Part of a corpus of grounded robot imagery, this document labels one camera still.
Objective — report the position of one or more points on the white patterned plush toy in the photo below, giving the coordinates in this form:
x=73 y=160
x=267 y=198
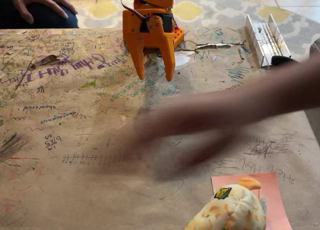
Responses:
x=232 y=212

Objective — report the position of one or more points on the pink paper sheet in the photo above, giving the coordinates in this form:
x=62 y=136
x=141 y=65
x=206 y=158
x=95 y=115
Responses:
x=273 y=197

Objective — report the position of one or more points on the leg in blue jeans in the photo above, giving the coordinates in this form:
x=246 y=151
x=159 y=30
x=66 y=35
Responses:
x=45 y=18

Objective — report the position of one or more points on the orange grid base plate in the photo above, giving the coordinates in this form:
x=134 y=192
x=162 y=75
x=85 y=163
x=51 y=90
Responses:
x=178 y=38

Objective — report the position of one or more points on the grey sofa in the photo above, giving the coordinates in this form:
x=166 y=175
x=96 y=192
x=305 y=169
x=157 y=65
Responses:
x=315 y=48

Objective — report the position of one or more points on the child's hand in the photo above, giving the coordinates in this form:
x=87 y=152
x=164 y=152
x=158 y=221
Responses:
x=190 y=124

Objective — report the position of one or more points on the dry brown leaf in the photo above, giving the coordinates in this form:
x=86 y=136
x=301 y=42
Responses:
x=46 y=60

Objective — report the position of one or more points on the scribbled brown paper cover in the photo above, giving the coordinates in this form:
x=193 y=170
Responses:
x=75 y=180

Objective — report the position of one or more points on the black clamp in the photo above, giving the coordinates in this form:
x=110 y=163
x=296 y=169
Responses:
x=281 y=60

